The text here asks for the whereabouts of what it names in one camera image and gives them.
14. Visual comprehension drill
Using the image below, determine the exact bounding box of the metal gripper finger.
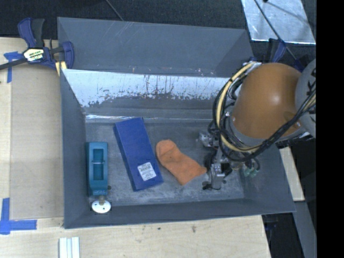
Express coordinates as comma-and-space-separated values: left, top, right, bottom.
214, 171, 226, 191
202, 170, 216, 191

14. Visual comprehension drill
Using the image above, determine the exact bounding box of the orange sock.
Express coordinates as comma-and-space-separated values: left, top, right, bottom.
155, 139, 208, 187

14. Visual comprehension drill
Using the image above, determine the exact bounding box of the blue flat box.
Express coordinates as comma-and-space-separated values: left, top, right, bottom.
112, 117, 165, 192

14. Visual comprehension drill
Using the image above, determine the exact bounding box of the teal tool with white knob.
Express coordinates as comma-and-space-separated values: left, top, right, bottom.
84, 141, 112, 215

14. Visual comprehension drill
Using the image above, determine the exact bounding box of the grey metal bin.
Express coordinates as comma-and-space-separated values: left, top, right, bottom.
56, 16, 297, 230

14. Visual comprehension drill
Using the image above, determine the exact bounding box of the pale wood board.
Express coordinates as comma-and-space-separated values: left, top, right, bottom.
10, 65, 66, 220

